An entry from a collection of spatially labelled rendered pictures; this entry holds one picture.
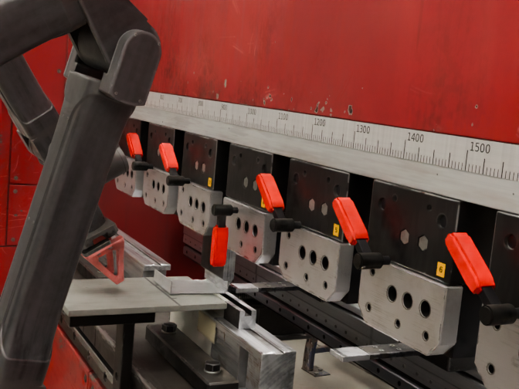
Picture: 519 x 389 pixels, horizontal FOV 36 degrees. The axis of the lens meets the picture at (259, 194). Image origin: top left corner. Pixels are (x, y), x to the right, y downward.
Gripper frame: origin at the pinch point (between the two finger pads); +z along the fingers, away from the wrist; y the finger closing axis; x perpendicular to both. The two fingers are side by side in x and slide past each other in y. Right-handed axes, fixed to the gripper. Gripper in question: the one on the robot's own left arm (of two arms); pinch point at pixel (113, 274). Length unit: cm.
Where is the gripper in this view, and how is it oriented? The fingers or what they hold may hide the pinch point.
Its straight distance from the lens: 135.9
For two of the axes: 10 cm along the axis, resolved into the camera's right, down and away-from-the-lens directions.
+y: -4.5, -1.5, 8.8
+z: 3.6, 8.7, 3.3
